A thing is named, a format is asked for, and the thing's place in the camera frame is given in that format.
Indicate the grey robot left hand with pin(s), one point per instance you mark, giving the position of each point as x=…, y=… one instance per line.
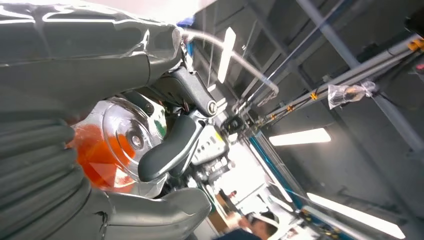
x=82, y=73

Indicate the clear bottle with orange liquid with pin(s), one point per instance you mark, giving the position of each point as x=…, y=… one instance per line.
x=99, y=155

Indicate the ribbed grey left arm sleeve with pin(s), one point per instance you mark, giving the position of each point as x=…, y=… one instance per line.
x=36, y=179

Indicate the short rectangular ceiling light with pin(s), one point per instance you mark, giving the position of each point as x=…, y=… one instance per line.
x=299, y=136

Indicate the person wearing white headset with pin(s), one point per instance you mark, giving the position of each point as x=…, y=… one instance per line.
x=261, y=225

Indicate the plastic wrapped ceiling device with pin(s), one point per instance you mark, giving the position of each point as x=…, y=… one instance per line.
x=348, y=94

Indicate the long ceiling light strip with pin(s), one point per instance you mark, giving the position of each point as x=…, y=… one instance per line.
x=357, y=215

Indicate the grey ceiling pipe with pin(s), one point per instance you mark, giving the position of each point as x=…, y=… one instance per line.
x=391, y=116

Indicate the blue and silver frame beam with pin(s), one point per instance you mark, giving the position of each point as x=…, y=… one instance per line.
x=261, y=152

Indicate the grey rail with yellow clips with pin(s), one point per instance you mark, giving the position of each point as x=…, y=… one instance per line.
x=364, y=71

